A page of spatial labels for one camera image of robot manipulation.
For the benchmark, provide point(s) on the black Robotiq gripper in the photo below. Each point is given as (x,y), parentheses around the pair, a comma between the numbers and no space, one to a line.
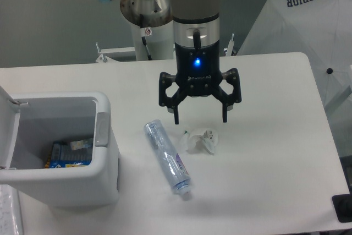
(197,71)

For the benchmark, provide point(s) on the crushed clear plastic bottle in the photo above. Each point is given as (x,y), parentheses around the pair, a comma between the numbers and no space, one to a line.
(168,158)

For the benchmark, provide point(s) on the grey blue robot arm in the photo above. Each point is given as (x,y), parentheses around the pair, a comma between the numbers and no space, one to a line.
(196,39)

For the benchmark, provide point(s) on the white plastic trash can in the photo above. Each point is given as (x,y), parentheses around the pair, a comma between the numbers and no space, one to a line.
(30,123)

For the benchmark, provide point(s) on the crumpled white paper wrapper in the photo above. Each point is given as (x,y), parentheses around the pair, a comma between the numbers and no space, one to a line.
(198,140)

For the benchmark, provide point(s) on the blue snack package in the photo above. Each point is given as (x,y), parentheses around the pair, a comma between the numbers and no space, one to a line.
(66,154)

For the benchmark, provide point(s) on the white Superior umbrella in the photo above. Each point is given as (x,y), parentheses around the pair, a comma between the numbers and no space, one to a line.
(321,29)

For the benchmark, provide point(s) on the black device at edge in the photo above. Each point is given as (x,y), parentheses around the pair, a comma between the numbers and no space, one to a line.
(342,206)

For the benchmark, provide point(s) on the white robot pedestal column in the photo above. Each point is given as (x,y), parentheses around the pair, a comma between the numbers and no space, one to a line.
(151,24)

